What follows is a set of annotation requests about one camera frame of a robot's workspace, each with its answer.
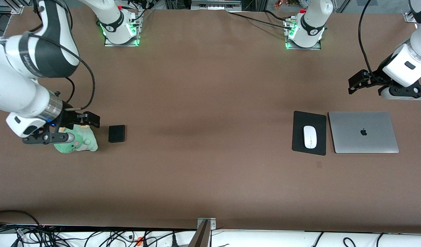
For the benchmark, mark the green plush dinosaur toy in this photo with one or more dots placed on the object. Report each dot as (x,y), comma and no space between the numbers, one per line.
(83,145)

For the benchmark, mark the aluminium frame corner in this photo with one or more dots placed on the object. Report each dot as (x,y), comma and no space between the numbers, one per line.
(11,8)

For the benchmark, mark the metal clamp bracket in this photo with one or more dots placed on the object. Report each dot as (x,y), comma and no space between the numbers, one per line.
(212,223)

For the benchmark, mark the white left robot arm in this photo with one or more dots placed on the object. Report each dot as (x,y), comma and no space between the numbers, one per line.
(311,20)

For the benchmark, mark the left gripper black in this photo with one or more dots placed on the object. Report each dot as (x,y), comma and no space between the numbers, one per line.
(374,78)

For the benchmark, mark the dark camera pole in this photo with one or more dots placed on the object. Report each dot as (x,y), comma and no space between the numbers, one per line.
(200,238)

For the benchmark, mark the white computer mouse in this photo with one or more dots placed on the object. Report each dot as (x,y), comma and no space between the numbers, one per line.
(310,137)

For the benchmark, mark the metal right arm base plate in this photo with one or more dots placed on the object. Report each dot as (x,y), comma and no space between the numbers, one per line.
(123,44)

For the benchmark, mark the silver laptop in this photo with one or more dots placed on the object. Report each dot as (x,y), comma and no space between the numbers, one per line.
(363,132)

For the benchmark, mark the black smartphone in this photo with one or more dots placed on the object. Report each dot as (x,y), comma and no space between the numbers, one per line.
(116,133)

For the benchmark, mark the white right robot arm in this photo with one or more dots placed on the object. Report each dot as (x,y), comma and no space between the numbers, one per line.
(11,92)

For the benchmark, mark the aluminium profile bar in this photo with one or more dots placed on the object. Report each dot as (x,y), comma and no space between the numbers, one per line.
(213,4)

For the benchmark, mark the black mouse pad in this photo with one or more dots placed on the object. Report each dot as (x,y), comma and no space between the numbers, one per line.
(297,118)

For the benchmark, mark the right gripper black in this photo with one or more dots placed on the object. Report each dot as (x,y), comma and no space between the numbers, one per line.
(68,118)

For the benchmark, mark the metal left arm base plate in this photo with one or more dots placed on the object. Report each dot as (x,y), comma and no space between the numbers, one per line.
(304,48)

